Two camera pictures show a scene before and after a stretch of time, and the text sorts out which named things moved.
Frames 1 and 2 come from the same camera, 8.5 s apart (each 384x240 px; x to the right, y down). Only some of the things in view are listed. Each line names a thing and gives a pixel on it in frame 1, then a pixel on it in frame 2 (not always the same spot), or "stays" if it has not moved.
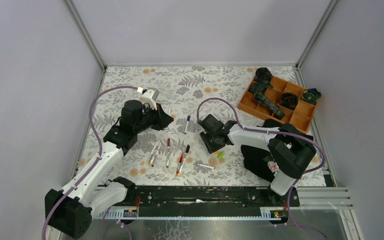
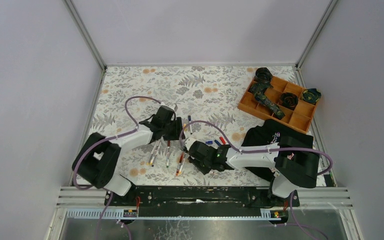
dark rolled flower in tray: x=289 y=100 stays
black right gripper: x=210 y=139 to x=198 y=157
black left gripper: x=157 y=116 to x=174 y=127
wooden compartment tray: x=300 y=117 stays
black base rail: x=213 y=197 stays
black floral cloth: x=261 y=161 stays
